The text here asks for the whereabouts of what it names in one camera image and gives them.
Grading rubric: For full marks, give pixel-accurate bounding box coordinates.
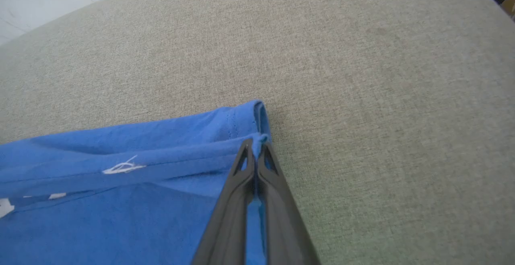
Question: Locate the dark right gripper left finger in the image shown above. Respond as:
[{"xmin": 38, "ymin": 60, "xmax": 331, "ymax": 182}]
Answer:
[{"xmin": 191, "ymin": 138, "xmax": 257, "ymax": 265}]

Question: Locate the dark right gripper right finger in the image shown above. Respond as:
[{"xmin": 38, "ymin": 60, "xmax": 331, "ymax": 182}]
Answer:
[{"xmin": 256, "ymin": 140, "xmax": 323, "ymax": 265}]

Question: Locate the blue white sports jersey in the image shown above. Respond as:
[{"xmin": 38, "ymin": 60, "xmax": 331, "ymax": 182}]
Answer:
[{"xmin": 0, "ymin": 99, "xmax": 272, "ymax": 265}]

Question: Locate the grey fabric sofa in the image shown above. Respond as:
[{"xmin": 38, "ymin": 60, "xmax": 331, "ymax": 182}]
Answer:
[{"xmin": 0, "ymin": 0, "xmax": 515, "ymax": 265}]

